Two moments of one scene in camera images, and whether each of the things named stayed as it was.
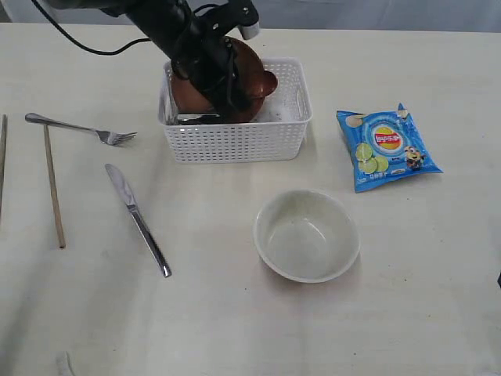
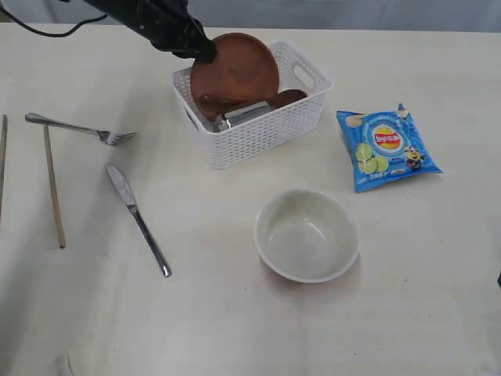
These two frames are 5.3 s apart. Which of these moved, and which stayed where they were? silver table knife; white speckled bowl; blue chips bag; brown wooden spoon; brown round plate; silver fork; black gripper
Moved: black gripper; brown round plate; brown wooden spoon
Stayed: silver fork; blue chips bag; silver table knife; white speckled bowl
